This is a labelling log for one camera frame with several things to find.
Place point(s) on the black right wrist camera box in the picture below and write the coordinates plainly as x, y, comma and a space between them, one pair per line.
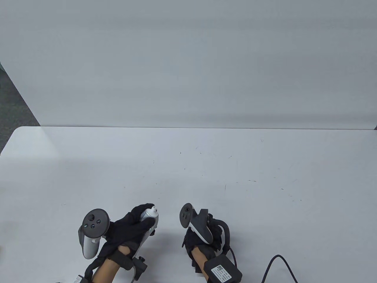
222, 269

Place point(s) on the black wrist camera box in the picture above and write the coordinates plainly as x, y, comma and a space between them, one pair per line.
81, 278
222, 269

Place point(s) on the grey right hand controller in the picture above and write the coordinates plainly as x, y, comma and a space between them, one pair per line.
200, 227

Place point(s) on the grey hand controller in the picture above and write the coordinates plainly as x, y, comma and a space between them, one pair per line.
200, 227
94, 224

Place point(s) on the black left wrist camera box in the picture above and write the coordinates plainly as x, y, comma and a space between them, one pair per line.
81, 278

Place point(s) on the black left wrist mount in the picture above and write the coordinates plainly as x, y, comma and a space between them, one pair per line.
132, 262

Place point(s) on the silver toothpaste tube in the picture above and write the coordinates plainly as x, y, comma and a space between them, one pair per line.
146, 214

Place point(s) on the grey left hand controller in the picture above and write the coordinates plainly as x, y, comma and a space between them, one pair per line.
94, 224

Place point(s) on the person's right forearm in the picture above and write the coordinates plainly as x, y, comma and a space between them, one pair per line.
200, 259

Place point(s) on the person's right hand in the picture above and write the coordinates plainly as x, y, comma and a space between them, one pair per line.
194, 238

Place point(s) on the person's left hand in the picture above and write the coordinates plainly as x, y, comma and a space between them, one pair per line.
123, 233

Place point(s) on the person's left forearm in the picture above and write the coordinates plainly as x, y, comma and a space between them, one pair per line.
106, 271

